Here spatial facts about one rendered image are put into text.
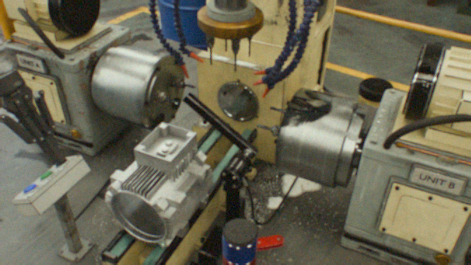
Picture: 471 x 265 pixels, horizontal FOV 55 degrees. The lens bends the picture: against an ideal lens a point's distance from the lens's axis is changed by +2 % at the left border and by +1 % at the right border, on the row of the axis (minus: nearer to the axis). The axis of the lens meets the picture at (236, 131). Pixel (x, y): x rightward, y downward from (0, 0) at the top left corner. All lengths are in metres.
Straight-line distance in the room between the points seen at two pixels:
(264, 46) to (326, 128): 0.42
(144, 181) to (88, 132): 0.57
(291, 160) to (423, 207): 0.33
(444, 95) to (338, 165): 0.30
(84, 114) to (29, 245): 0.43
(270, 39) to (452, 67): 0.60
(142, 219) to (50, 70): 0.60
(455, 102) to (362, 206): 0.35
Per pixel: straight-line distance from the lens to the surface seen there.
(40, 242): 1.39
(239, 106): 1.44
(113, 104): 1.41
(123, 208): 1.15
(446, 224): 1.17
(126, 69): 1.38
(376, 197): 1.17
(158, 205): 1.00
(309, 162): 1.17
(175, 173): 1.05
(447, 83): 1.05
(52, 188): 1.13
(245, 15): 1.19
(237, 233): 0.77
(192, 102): 1.23
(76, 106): 1.52
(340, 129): 1.14
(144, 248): 1.24
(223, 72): 1.41
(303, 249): 1.29
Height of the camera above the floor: 1.80
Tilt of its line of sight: 37 degrees down
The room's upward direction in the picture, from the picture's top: 1 degrees clockwise
